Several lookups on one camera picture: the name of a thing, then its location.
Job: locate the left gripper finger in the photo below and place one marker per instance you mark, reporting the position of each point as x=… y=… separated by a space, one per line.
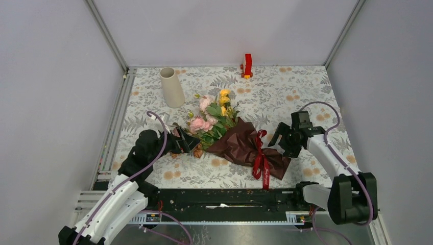
x=186 y=150
x=190 y=142

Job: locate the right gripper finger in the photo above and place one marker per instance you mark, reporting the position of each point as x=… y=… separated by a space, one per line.
x=283 y=131
x=275 y=138

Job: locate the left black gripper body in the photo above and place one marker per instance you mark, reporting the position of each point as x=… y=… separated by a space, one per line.
x=172 y=145

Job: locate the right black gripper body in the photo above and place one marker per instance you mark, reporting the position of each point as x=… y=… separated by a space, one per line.
x=291 y=139

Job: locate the brown flower bouquet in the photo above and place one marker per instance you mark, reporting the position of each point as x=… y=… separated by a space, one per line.
x=224 y=134

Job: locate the red printed ribbon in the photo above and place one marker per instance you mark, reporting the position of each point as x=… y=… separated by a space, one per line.
x=261 y=167

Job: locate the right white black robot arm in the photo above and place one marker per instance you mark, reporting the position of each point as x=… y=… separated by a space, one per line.
x=352 y=197

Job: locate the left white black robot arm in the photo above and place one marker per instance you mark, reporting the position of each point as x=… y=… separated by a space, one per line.
x=129 y=193

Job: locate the beige ceramic vase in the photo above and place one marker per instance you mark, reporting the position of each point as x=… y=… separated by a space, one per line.
x=171 y=87

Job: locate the floral patterned tablecloth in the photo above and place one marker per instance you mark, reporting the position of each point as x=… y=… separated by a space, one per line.
x=265 y=100

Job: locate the red yellow toy block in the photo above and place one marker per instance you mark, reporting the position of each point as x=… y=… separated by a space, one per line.
x=246 y=67

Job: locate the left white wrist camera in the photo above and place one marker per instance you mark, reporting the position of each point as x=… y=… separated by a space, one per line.
x=165 y=118

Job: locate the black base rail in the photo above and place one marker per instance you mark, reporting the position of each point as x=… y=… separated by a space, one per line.
x=226 y=207

